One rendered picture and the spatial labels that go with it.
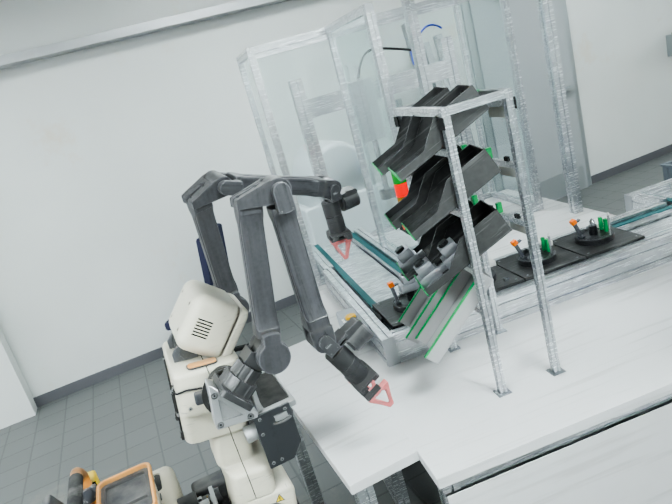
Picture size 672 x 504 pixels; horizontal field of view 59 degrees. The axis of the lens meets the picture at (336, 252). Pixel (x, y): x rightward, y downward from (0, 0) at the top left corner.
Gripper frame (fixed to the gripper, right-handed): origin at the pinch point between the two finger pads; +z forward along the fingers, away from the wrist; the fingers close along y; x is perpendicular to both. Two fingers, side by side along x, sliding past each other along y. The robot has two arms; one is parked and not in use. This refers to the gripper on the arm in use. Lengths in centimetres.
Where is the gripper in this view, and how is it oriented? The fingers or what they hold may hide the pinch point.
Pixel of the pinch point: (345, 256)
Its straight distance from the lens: 197.3
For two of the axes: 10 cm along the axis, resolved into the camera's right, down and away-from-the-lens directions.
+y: -2.4, -2.4, 9.4
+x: -9.3, 3.3, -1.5
